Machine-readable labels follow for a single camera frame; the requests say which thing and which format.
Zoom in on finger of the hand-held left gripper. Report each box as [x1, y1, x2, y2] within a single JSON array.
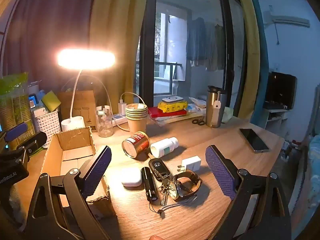
[[15, 131, 48, 157], [4, 122, 28, 142]]

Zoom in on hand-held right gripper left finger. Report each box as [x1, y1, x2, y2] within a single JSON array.
[[25, 145, 112, 240]]

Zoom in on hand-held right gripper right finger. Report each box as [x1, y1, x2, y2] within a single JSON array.
[[205, 144, 293, 240]]

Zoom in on white charger plug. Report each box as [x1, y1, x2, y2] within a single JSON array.
[[180, 156, 202, 173]]

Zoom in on white earbuds case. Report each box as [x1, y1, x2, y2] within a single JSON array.
[[121, 167, 143, 187]]

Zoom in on gold wristwatch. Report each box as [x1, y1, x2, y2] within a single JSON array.
[[172, 169, 203, 202]]

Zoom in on black flashlight with lanyard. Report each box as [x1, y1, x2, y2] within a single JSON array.
[[141, 167, 198, 217]]

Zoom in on red tin can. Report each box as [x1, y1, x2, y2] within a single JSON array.
[[122, 131, 150, 158]]

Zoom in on black car key bunch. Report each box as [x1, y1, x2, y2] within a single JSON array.
[[148, 158, 180, 206]]

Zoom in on white pill bottle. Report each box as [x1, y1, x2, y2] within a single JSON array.
[[150, 137, 179, 158]]

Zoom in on white plastic basket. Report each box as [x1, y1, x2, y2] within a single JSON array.
[[32, 109, 62, 140]]

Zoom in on green packet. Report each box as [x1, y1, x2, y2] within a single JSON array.
[[0, 72, 37, 148]]

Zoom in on white small box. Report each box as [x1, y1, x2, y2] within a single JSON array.
[[32, 106, 50, 118]]

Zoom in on yellow green sponge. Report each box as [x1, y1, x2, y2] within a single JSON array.
[[41, 91, 62, 112]]

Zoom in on clear glass cup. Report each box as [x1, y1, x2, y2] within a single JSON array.
[[96, 106, 114, 137]]

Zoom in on black smartphone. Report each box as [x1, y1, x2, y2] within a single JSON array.
[[239, 128, 270, 154]]

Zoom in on white power strip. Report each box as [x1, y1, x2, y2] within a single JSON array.
[[111, 114, 128, 127]]

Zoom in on pale green bag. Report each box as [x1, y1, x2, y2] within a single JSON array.
[[222, 106, 234, 124]]

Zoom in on stack of paper cups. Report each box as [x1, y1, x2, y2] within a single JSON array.
[[125, 103, 149, 135]]

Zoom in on steel tumbler with tag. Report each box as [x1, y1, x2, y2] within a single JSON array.
[[205, 85, 228, 128]]

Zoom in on brown printed cardboard box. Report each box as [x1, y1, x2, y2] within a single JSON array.
[[56, 90, 98, 132]]

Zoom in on white tissue packets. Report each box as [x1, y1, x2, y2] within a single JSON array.
[[187, 96, 207, 113]]

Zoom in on papers in clear folder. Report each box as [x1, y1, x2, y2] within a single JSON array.
[[150, 112, 198, 125]]

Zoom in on white shelf unit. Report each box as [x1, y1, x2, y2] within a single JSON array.
[[262, 107, 288, 140]]

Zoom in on yellow wet wipes packet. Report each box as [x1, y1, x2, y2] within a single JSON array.
[[157, 101, 188, 112]]

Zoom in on red book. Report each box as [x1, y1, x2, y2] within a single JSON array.
[[148, 106, 188, 118]]

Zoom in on white flat device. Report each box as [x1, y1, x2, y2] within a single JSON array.
[[162, 97, 184, 104]]

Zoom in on white desk lamp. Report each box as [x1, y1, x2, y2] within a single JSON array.
[[57, 49, 116, 132]]

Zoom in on black monitor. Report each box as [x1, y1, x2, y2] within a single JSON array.
[[265, 71, 298, 110]]

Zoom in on blue curtain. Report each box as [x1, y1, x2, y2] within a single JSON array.
[[246, 0, 270, 130]]

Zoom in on black balcony railing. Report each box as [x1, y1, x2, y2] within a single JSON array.
[[136, 60, 184, 94]]

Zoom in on dark curtain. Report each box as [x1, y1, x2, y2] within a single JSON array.
[[5, 0, 100, 93]]

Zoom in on hanging grey garment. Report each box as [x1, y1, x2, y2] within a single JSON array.
[[206, 22, 228, 71]]

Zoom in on hanging blue shirt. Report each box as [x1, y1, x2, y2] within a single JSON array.
[[186, 17, 208, 67]]

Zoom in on white air conditioner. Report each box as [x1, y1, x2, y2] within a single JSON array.
[[262, 5, 310, 28]]

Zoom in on white charger with cable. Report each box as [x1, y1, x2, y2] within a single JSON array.
[[119, 92, 140, 132]]

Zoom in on white lamp cable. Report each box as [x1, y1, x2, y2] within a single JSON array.
[[92, 81, 112, 110]]

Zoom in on black sliding door frame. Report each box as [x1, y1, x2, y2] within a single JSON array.
[[136, 0, 247, 117]]

